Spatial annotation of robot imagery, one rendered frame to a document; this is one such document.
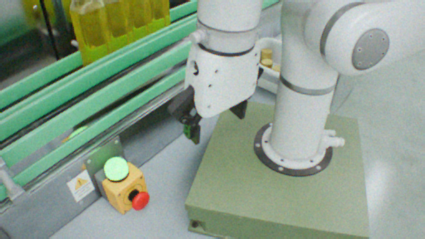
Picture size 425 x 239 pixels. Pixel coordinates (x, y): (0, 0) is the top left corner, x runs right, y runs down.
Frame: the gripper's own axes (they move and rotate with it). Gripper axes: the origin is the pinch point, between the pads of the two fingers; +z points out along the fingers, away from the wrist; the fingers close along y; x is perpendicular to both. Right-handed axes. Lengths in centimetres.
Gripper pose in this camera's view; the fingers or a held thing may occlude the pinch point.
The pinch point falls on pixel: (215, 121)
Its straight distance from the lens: 50.2
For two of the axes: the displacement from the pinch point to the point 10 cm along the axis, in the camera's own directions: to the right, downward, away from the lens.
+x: -6.3, -5.9, 5.1
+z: -0.8, 6.9, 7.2
